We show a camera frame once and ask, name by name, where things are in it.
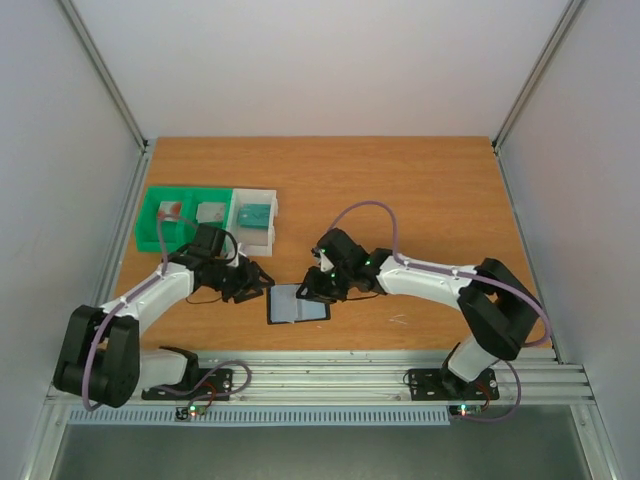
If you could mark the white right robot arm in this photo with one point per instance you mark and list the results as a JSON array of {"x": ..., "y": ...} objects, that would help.
[{"x": 499, "y": 311}]

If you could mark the grey slotted cable duct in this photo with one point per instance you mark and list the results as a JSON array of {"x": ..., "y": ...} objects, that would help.
[{"x": 263, "y": 416}]

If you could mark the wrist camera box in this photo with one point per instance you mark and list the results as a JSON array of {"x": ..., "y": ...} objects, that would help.
[
  {"x": 323, "y": 261},
  {"x": 238, "y": 256}
]

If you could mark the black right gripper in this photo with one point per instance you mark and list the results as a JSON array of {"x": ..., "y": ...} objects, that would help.
[{"x": 321, "y": 286}]

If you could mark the grey card with red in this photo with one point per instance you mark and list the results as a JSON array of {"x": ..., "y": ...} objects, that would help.
[{"x": 211, "y": 212}]

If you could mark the green plastic bin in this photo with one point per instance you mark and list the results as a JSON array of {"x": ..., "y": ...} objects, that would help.
[{"x": 179, "y": 230}]

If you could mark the white plastic bin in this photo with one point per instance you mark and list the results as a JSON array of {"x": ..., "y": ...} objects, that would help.
[{"x": 256, "y": 243}]

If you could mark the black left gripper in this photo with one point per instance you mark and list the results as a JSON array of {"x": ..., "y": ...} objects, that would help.
[{"x": 249, "y": 282}]

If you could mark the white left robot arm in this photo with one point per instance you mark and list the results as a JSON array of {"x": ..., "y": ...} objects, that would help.
[{"x": 101, "y": 360}]

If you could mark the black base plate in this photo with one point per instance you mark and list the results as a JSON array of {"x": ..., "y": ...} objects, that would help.
[
  {"x": 221, "y": 381},
  {"x": 430, "y": 384}
]

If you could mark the red patterned card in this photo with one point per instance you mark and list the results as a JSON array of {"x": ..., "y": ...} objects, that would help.
[{"x": 169, "y": 209}]

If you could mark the grey aluminium frame rail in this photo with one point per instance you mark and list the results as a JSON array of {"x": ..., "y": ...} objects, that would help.
[{"x": 96, "y": 59}]

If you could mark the teal VIP card stack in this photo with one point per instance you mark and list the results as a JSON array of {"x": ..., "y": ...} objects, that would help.
[{"x": 254, "y": 216}]

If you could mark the black leather card holder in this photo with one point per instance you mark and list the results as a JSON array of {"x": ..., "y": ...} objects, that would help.
[{"x": 284, "y": 307}]

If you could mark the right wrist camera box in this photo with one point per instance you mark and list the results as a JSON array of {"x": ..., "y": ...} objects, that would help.
[{"x": 323, "y": 261}]

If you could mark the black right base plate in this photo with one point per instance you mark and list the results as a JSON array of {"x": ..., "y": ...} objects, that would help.
[{"x": 430, "y": 384}]

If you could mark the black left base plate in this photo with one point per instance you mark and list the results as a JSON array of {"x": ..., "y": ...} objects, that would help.
[{"x": 221, "y": 381}]

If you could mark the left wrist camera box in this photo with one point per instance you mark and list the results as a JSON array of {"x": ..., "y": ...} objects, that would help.
[{"x": 238, "y": 256}]

